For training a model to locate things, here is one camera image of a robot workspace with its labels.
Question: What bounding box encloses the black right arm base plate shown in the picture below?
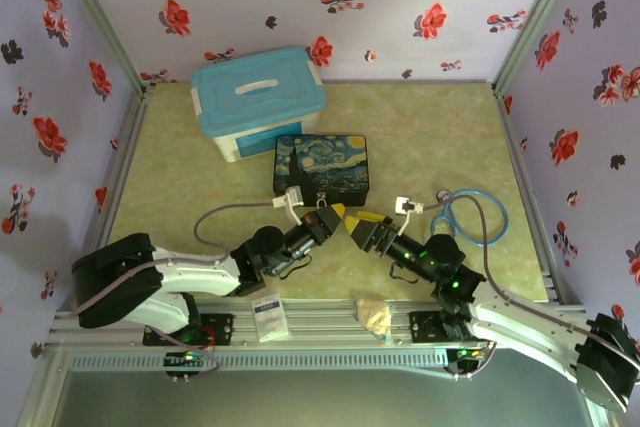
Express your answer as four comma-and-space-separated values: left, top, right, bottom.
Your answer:
408, 310, 471, 346

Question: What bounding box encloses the aluminium side rail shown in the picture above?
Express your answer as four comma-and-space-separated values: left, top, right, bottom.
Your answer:
494, 91, 571, 303
79, 91, 151, 311

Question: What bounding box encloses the grey slotted cable duct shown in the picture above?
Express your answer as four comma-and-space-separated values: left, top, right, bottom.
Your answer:
67, 349, 449, 373

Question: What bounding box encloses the long aluminium table edge rail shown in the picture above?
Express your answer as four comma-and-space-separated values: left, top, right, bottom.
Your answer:
47, 296, 599, 348

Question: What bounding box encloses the white paper packet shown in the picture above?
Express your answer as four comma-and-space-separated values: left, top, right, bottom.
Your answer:
249, 290, 292, 344

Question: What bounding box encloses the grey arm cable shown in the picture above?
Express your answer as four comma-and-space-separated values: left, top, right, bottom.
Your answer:
422, 194, 640, 382
69, 199, 275, 377

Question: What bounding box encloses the starry night tin box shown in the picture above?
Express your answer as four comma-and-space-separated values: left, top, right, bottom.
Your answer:
272, 134, 370, 208

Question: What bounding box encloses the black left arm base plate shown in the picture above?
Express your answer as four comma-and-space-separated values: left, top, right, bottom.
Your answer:
143, 312, 236, 347

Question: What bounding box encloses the grey right arm cable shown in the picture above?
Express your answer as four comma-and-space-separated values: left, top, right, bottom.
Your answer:
422, 194, 640, 382

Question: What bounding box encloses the aluminium frame post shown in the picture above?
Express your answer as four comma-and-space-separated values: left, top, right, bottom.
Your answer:
491, 0, 586, 98
47, 0, 149, 98

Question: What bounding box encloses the blue lid plastic storage box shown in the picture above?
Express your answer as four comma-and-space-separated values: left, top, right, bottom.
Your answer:
189, 45, 329, 164

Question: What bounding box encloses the grey left arm cable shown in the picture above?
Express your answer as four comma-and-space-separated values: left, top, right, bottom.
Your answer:
69, 199, 275, 377

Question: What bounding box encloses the crumpled clear plastic bag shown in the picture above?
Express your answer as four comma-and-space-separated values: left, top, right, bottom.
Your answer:
353, 296, 394, 346

